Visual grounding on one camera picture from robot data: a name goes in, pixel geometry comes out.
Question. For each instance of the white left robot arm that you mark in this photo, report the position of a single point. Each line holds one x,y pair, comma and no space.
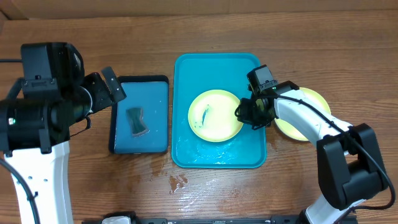
35,120

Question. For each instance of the large teal serving tray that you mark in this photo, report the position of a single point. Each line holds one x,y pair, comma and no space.
195,74

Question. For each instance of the yellow plate with stain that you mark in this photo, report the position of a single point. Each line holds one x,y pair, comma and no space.
290,131

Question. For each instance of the small black water tray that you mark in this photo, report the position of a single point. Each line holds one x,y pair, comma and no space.
151,93

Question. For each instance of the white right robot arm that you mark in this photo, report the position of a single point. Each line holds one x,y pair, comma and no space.
350,165

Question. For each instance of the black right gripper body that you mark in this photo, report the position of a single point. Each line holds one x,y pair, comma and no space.
246,113

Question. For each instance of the green scrubbing sponge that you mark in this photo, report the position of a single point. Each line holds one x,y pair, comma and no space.
136,122

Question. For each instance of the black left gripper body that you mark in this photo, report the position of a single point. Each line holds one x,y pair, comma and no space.
99,92

